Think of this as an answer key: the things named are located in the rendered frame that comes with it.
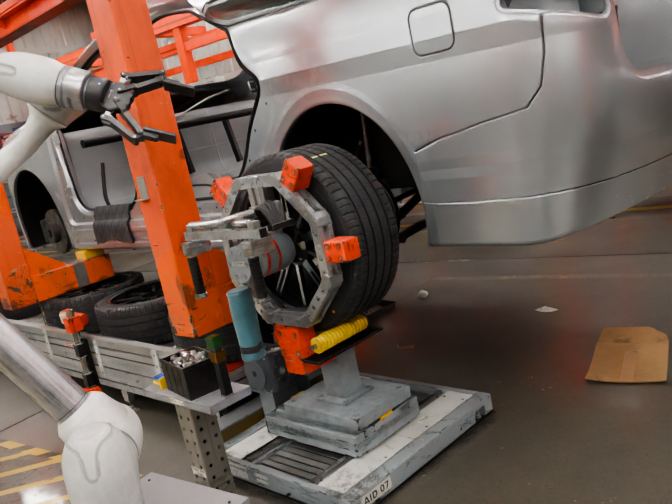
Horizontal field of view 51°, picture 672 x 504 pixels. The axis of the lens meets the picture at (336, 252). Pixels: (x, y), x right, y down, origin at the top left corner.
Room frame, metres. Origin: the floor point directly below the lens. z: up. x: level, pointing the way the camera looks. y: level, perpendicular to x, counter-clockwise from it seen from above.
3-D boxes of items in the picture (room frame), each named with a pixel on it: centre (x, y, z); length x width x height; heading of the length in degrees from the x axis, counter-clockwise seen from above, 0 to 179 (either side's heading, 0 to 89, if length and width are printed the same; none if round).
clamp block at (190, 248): (2.42, 0.47, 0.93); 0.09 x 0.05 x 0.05; 133
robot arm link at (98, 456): (1.58, 0.66, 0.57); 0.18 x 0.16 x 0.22; 8
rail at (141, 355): (3.76, 1.45, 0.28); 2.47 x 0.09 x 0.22; 43
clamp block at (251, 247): (2.17, 0.23, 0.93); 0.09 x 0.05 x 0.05; 133
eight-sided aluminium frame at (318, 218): (2.44, 0.20, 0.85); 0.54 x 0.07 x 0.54; 43
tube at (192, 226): (2.42, 0.36, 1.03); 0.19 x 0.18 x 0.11; 133
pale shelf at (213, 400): (2.35, 0.58, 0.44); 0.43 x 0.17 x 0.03; 43
